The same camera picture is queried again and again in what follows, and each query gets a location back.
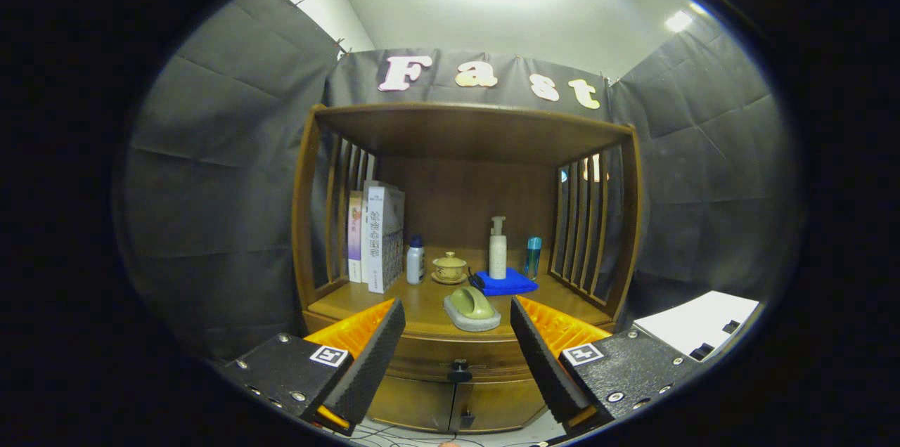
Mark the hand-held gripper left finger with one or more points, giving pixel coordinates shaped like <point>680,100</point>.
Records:
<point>369,355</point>

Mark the small ceiling light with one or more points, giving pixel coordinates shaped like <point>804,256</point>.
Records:
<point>678,20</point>

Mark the black backdrop cloth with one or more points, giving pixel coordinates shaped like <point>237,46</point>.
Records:
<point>211,187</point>

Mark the white pump bottle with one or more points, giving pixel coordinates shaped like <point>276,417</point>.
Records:
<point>498,254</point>

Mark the white bottle with blue cap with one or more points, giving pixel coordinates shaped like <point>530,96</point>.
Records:
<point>415,264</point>

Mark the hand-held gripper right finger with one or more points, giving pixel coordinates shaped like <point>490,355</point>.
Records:
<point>545,359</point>

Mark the wooden cabinet door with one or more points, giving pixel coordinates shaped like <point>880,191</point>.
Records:
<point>415,401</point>
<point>499,405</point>

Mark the thin purple book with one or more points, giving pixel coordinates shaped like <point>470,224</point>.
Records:
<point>355,236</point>

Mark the white side cabinet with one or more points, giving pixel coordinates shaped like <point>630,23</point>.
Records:
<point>696,320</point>

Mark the wooden drawer with black knob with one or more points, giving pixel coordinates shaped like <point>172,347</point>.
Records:
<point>436,357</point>

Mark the yellow lidded teacup with saucer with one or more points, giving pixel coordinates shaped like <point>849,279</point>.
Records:
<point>449,268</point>

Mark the clear blue bottle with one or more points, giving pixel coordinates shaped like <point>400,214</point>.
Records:
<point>534,257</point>

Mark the thick white book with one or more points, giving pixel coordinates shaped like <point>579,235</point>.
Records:
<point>383,236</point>

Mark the wooden cabinet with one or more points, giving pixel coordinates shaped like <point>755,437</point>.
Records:
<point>478,201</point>

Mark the wooden countertop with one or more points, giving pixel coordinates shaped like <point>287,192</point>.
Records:
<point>422,303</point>

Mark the folded blue cloth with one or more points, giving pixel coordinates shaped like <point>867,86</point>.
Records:
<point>510,285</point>

